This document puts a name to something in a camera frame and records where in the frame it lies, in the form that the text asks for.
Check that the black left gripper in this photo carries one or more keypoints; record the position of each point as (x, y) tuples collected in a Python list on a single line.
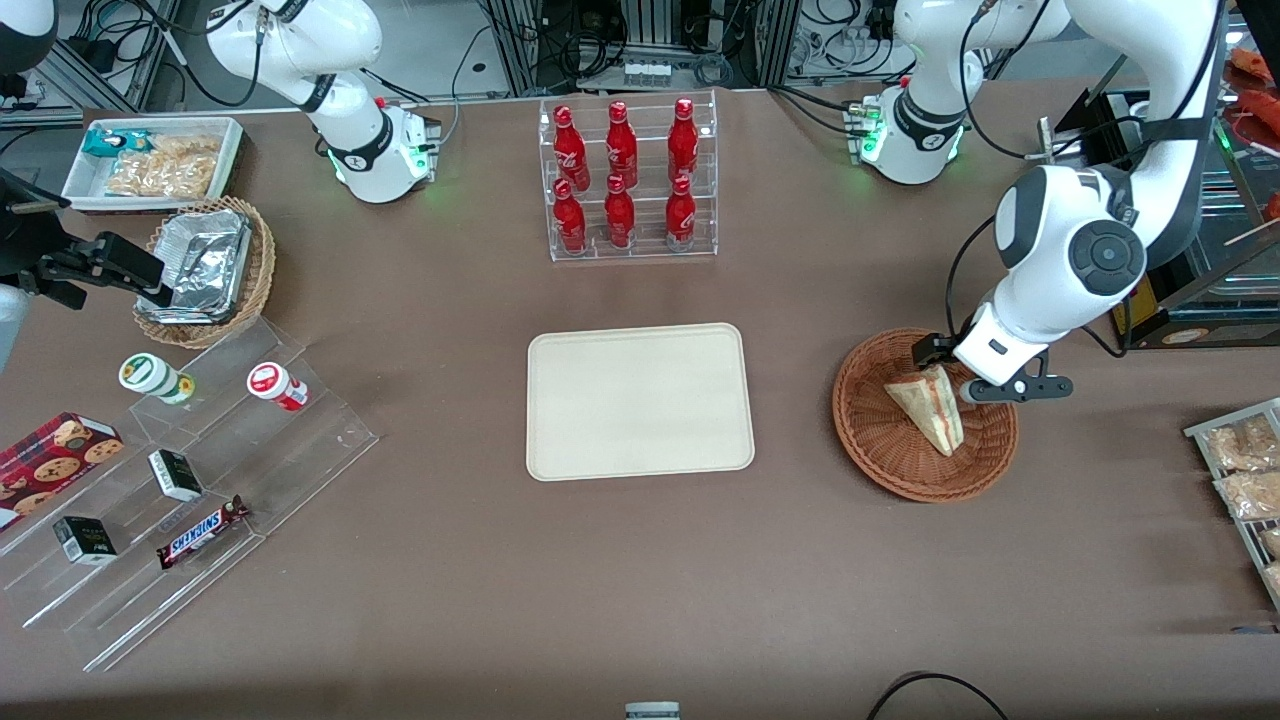
[(932, 350)]

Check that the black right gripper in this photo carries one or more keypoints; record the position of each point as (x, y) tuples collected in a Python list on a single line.
[(58, 268)]

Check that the triangular sandwich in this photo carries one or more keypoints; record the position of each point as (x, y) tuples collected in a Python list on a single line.
[(930, 410)]

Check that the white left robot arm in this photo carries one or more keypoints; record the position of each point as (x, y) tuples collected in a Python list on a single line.
[(1060, 250)]

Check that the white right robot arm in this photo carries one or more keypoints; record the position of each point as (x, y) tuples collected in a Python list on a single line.
[(350, 130)]

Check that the white rectangular snack tray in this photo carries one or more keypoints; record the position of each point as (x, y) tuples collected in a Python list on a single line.
[(80, 185)]

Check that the light wicker basket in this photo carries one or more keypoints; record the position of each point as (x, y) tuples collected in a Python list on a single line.
[(258, 270)]

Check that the brown wicker basket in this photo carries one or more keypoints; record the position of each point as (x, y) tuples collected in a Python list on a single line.
[(890, 460)]

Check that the beige plastic tray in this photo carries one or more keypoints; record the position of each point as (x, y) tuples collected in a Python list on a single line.
[(640, 400)]

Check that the silver foil container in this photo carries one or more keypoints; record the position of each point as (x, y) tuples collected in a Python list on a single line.
[(210, 240), (195, 295)]

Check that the clear bag of crackers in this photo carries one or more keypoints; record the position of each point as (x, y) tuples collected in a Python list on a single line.
[(165, 172)]

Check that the green lid white jar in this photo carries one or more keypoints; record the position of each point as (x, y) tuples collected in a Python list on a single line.
[(150, 375)]

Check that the teal snack packet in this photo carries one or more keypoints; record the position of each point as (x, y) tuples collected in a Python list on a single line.
[(105, 142)]

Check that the clear bag of nuts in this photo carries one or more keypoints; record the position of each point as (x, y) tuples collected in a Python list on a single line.
[(1240, 445), (1250, 495)]

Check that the red lid white jar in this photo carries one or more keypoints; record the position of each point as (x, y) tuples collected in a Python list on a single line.
[(275, 385)]

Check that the red plaid cookie box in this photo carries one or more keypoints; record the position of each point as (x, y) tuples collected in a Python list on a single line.
[(50, 465)]

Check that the small black box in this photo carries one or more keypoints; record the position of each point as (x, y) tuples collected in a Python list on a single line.
[(176, 476), (85, 540)]

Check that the clear acrylic stepped display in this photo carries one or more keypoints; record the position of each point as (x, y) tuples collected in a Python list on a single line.
[(300, 460)]

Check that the black food warmer machine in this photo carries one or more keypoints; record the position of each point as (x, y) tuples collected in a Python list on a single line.
[(1100, 115)]

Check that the Snickers chocolate bar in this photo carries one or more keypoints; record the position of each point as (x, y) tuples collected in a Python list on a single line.
[(200, 533)]

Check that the red sausage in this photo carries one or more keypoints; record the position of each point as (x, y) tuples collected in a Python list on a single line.
[(1252, 64), (1262, 106)]

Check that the red cola bottle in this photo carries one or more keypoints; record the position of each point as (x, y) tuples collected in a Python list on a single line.
[(570, 220), (619, 215), (570, 150), (681, 215), (683, 140), (621, 145)]

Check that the clear acrylic bottle rack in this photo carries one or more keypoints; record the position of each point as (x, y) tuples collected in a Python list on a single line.
[(650, 250)]

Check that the grey device at table edge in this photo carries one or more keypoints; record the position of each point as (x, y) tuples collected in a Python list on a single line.
[(652, 711)]

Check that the white power strip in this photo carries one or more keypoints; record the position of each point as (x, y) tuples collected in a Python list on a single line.
[(645, 73)]

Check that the grey aluminium frame rack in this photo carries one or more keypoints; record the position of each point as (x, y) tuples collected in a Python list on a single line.
[(515, 45)]

